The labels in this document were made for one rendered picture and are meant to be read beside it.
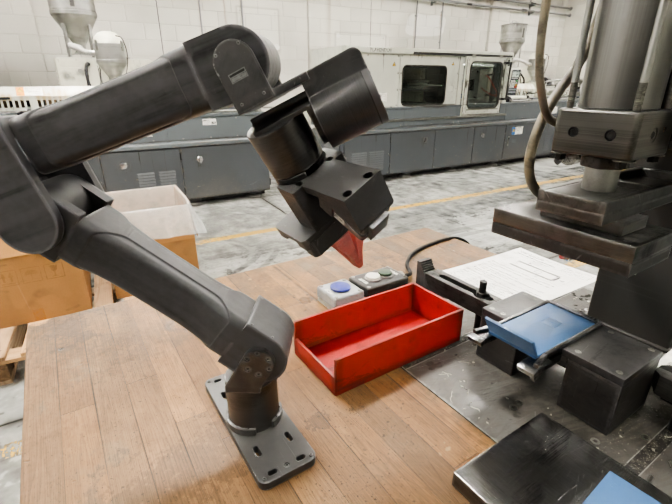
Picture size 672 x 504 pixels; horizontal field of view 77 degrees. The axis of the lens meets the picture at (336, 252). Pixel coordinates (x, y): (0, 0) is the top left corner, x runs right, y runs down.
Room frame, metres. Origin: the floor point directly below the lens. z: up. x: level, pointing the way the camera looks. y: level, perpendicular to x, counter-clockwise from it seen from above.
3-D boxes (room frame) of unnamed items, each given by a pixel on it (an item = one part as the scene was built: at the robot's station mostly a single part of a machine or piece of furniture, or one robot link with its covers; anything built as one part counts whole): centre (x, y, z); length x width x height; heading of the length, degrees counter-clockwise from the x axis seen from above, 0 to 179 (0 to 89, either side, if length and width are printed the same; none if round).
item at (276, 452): (0.42, 0.10, 0.94); 0.20 x 0.07 x 0.08; 33
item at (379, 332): (0.58, -0.07, 0.93); 0.25 x 0.12 x 0.06; 123
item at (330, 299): (0.73, -0.01, 0.90); 0.07 x 0.07 x 0.06; 33
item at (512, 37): (8.07, -3.46, 1.60); 2.54 x 0.84 x 1.26; 120
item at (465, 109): (6.66, -2.22, 1.21); 0.86 x 0.10 x 0.79; 120
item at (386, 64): (6.64, -1.15, 1.24); 2.95 x 0.98 x 0.90; 120
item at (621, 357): (0.50, -0.32, 0.98); 0.20 x 0.10 x 0.01; 33
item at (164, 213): (2.49, 1.17, 0.40); 0.69 x 0.60 x 0.50; 29
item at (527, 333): (0.50, -0.28, 1.00); 0.15 x 0.07 x 0.03; 123
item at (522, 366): (0.44, -0.26, 0.98); 0.07 x 0.02 x 0.01; 123
